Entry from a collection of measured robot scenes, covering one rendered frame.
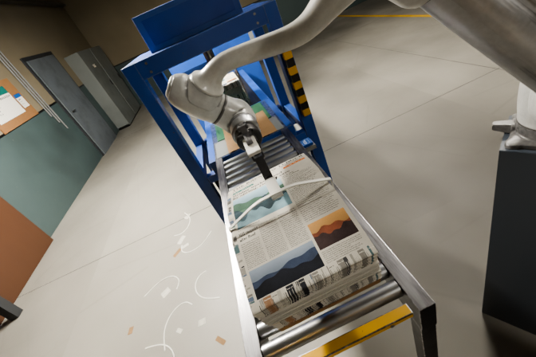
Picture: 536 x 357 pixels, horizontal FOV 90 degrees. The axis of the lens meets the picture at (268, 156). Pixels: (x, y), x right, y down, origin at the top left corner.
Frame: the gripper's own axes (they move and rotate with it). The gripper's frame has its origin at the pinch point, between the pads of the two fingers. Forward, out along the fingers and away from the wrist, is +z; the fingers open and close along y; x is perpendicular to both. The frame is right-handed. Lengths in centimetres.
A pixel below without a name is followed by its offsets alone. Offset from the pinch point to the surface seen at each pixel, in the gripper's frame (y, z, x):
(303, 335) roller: 48, 15, 12
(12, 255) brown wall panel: 107, -210, 291
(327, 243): 12.6, 15.3, -5.1
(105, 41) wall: -5, -866, 251
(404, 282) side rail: 49, 15, -22
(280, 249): 12.2, 11.6, 4.8
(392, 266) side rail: 49, 9, -22
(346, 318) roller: 49, 16, -1
